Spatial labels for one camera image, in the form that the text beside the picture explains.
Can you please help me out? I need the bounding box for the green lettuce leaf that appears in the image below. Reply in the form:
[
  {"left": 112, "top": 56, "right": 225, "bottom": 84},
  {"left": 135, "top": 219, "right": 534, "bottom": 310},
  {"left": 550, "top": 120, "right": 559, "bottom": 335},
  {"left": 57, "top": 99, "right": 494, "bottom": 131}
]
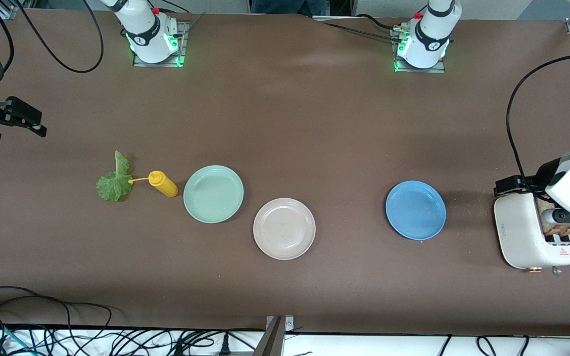
[{"left": 95, "top": 150, "right": 134, "bottom": 202}]

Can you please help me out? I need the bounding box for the yellow mustard squeeze bottle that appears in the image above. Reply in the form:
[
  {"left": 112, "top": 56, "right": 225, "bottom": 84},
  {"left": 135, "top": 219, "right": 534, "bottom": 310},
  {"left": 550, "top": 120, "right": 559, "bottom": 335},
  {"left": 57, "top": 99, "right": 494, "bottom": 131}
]
[{"left": 128, "top": 171, "right": 179, "bottom": 198}]

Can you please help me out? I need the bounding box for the blue plate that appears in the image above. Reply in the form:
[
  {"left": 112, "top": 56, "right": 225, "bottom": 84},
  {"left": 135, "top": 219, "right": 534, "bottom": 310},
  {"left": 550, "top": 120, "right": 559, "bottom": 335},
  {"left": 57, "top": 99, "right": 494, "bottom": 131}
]
[{"left": 385, "top": 180, "right": 447, "bottom": 241}]

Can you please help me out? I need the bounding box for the mint green plate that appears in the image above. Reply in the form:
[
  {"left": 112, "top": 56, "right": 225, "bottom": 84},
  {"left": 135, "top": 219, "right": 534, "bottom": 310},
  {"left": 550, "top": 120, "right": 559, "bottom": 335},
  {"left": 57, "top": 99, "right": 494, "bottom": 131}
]
[{"left": 183, "top": 165, "right": 244, "bottom": 224}]

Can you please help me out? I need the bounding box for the beige plate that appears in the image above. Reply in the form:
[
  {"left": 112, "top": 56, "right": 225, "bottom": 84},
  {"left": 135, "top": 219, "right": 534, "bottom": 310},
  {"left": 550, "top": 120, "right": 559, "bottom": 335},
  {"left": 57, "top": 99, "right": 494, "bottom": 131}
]
[{"left": 253, "top": 198, "right": 316, "bottom": 261}]

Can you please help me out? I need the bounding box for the white toaster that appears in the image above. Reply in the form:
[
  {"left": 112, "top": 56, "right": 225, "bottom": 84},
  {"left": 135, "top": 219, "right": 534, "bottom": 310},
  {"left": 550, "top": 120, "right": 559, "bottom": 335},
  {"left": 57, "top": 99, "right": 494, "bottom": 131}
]
[{"left": 494, "top": 189, "right": 570, "bottom": 276}]

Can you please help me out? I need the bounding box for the person in blue jeans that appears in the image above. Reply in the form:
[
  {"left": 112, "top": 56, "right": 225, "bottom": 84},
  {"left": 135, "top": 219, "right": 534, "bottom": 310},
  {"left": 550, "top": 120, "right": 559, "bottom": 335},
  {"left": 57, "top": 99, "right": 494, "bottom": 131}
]
[{"left": 250, "top": 0, "right": 354, "bottom": 17}]

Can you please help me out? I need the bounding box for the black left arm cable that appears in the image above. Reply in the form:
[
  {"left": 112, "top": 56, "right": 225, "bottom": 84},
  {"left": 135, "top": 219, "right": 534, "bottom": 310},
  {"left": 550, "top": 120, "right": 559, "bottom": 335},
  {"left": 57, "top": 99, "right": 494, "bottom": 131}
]
[{"left": 507, "top": 53, "right": 570, "bottom": 191}]

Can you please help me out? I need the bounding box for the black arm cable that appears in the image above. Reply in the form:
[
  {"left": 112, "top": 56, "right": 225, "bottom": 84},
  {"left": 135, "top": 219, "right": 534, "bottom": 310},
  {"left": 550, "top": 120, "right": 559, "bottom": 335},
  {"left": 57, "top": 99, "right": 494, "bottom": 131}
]
[
  {"left": 507, "top": 53, "right": 570, "bottom": 191},
  {"left": 0, "top": 0, "right": 105, "bottom": 89}
]

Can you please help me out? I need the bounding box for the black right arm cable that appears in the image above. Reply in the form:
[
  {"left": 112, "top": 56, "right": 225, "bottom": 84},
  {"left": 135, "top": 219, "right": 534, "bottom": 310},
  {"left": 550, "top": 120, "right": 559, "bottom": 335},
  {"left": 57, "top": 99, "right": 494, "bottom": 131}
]
[{"left": 0, "top": 0, "right": 105, "bottom": 89}]

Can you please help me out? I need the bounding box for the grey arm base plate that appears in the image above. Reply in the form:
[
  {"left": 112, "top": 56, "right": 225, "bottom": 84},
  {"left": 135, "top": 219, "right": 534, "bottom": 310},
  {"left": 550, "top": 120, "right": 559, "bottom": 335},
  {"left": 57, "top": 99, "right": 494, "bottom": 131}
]
[
  {"left": 132, "top": 21, "right": 187, "bottom": 68},
  {"left": 390, "top": 27, "right": 446, "bottom": 74}
]

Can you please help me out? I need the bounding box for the black looped floor cable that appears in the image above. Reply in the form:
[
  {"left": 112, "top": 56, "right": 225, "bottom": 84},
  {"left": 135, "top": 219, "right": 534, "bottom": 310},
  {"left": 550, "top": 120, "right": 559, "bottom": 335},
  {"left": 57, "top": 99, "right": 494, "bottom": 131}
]
[{"left": 0, "top": 286, "right": 113, "bottom": 328}]

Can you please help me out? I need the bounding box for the teal cable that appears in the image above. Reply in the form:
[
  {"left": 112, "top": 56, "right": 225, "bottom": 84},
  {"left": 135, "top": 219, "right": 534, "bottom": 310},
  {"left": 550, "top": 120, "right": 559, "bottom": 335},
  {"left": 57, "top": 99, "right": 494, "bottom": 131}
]
[{"left": 0, "top": 321, "right": 36, "bottom": 356}]

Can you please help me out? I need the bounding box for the black base power cable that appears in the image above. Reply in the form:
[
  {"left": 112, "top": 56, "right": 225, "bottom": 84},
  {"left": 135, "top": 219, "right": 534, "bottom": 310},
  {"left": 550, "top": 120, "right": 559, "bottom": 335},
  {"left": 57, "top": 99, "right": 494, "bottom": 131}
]
[{"left": 322, "top": 21, "right": 404, "bottom": 43}]

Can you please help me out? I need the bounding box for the grey metal camera post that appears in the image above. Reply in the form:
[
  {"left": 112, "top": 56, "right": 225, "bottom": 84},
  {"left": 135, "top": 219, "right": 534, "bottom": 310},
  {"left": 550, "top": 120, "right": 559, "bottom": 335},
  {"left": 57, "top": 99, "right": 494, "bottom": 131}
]
[{"left": 254, "top": 315, "right": 295, "bottom": 356}]

